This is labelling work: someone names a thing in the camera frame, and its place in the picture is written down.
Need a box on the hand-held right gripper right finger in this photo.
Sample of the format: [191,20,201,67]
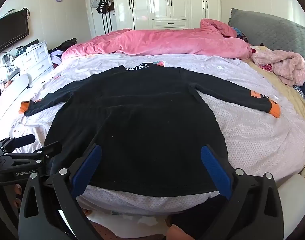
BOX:
[200,144,284,240]

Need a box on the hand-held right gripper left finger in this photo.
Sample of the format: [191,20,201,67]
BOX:
[18,144,103,240]

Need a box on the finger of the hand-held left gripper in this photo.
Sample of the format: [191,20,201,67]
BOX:
[0,141,63,165]
[0,134,36,153]

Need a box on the black sweater with orange cuffs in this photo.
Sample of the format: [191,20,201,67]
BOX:
[21,64,280,198]

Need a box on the pile of dark clothes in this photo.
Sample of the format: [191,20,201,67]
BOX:
[49,38,78,55]

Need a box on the person's right hand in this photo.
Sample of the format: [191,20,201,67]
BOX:
[166,224,190,240]

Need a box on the white rounded furniture piece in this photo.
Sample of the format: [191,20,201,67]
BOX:
[278,174,305,240]
[0,74,30,117]

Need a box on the lilac printed bedsheet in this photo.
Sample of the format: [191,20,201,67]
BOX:
[0,52,305,215]

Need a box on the white dresser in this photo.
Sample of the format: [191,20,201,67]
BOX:
[14,40,54,82]

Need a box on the black television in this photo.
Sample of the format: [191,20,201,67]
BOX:
[0,10,30,55]

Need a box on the pink fluffy garment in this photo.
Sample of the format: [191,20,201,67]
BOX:
[251,47,305,87]

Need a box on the white door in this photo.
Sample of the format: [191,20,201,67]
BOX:
[85,0,118,39]

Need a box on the colourful printed cloth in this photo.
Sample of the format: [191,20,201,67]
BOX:
[235,27,249,43]

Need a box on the pink quilt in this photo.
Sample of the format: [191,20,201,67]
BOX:
[61,18,253,60]

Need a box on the grey quilted headboard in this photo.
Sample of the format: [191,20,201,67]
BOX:
[228,8,305,80]

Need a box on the black striped hanging bag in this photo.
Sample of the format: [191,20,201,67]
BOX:
[96,0,108,14]

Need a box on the white wardrobe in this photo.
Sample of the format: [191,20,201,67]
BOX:
[111,0,222,30]

